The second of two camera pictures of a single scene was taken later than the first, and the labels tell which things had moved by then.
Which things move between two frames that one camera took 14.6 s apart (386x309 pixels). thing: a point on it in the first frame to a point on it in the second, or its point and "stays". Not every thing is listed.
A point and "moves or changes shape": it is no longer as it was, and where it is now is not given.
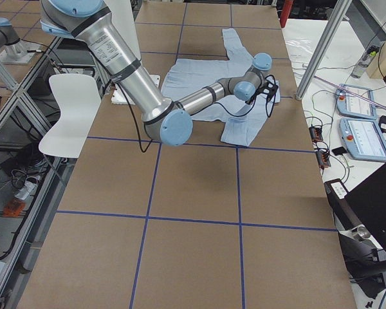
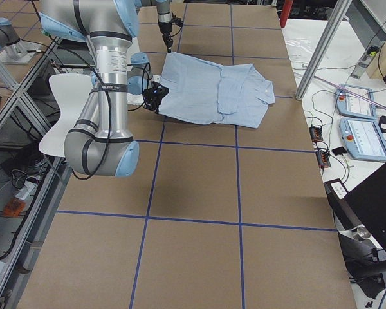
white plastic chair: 79,101 stays
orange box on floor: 13,208 stays
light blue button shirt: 248,120 moves or changes shape
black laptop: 374,203 stays
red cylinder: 286,9 stays
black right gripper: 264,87 to 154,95
